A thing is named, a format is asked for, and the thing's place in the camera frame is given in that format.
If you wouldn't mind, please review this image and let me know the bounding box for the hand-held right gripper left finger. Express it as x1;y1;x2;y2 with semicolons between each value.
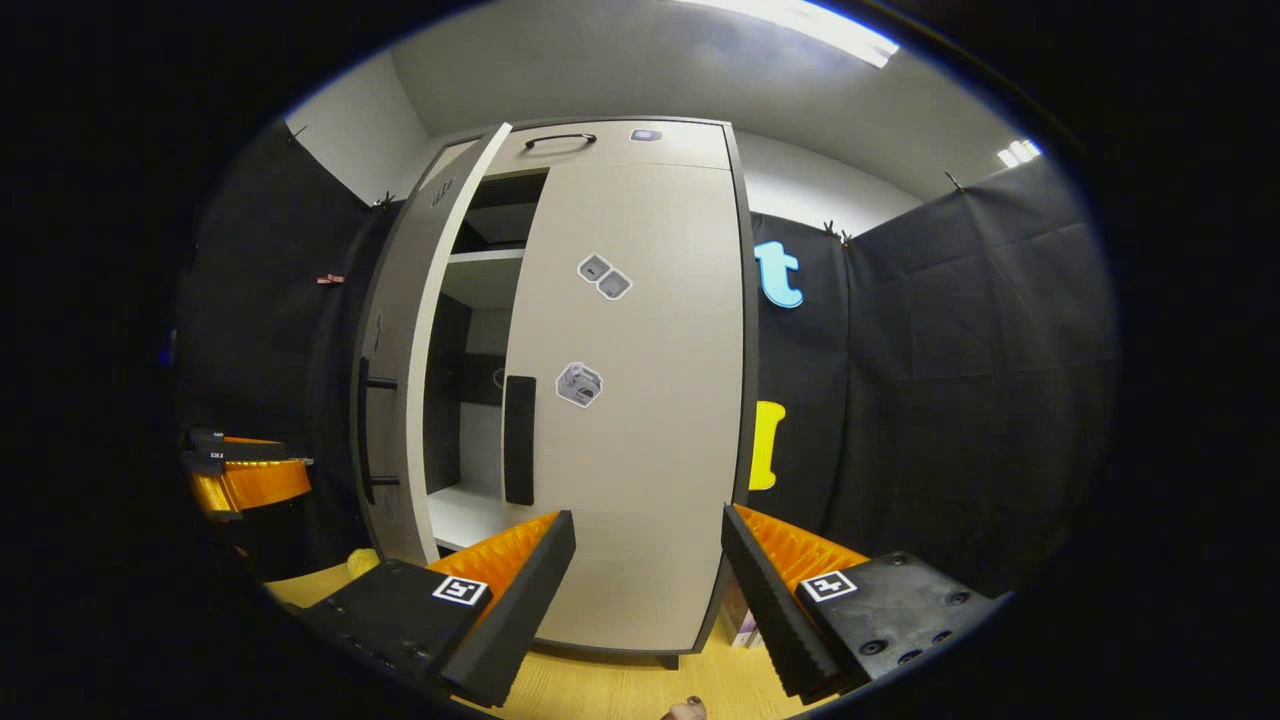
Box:
300;510;578;708

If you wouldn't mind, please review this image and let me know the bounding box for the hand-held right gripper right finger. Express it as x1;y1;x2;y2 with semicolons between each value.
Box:
720;503;1004;703

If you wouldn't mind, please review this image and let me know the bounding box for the white cabinet door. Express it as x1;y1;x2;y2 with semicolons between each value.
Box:
499;160;747;654
351;121;514;568

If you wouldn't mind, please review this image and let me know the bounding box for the white and grey cabinet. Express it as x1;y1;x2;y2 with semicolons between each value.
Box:
349;114;762;670

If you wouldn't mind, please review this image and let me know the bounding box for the white cabinet shelf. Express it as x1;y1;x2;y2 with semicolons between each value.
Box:
427;482;523;552
446;247;527;310

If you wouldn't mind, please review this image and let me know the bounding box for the beige cabinet drawer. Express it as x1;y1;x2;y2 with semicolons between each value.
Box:
414;117;734;183

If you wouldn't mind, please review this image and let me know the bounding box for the black backdrop cloth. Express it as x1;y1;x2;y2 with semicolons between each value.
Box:
173;120;1120;603

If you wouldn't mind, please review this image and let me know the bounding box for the long ceiling light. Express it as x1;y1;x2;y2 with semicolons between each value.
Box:
668;0;902;70

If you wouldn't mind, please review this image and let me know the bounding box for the black door handle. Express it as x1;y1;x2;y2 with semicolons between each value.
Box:
356;354;400;507
502;374;538;507

